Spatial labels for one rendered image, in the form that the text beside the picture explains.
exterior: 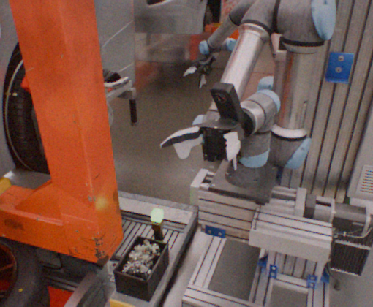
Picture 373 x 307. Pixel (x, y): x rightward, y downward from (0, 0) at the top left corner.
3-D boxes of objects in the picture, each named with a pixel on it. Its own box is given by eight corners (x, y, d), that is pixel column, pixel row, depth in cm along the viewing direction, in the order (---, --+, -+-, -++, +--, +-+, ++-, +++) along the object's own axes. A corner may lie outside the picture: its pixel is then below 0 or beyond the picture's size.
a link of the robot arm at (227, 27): (246, 13, 156) (201, 60, 200) (265, 12, 160) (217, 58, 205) (238, -10, 156) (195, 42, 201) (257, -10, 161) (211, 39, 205)
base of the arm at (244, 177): (268, 169, 135) (270, 148, 130) (261, 191, 122) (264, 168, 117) (230, 163, 139) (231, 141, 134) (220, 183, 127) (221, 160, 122)
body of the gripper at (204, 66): (200, 71, 208) (211, 53, 207) (192, 67, 214) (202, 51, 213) (208, 77, 213) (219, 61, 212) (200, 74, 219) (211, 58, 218)
